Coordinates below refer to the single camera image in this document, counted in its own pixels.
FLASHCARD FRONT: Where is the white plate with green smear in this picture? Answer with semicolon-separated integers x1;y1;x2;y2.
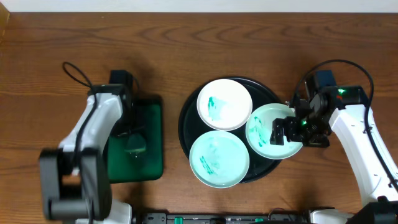
196;78;253;131

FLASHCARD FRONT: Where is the light green plate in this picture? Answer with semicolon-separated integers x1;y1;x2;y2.
246;103;303;160
188;131;250;189

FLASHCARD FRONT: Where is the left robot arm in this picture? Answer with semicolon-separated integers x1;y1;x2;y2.
39;70;150;223

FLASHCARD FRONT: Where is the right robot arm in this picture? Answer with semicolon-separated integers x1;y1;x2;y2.
270;70;397;223

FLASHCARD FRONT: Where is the green sponge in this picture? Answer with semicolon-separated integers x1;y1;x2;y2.
124;134;146;154

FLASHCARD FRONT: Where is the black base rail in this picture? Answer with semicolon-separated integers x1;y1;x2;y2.
136;212;309;224

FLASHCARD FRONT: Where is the light green plate front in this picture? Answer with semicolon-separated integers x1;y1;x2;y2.
188;131;250;189

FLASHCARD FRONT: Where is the green rectangular tray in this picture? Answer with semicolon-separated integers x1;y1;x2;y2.
106;98;163;184

